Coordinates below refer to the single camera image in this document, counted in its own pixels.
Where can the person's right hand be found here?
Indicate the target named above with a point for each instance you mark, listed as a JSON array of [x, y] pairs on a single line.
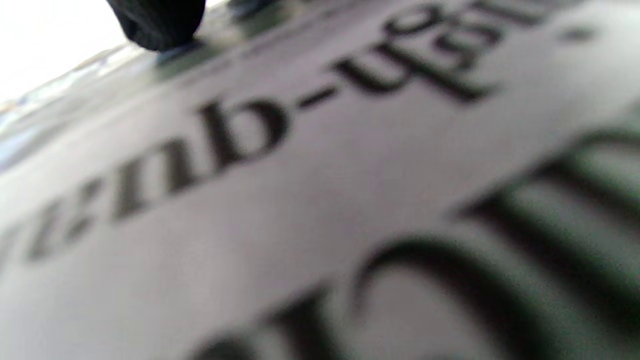
[[157, 22]]

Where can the printed newspaper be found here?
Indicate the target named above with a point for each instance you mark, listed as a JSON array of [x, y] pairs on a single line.
[[350, 190]]

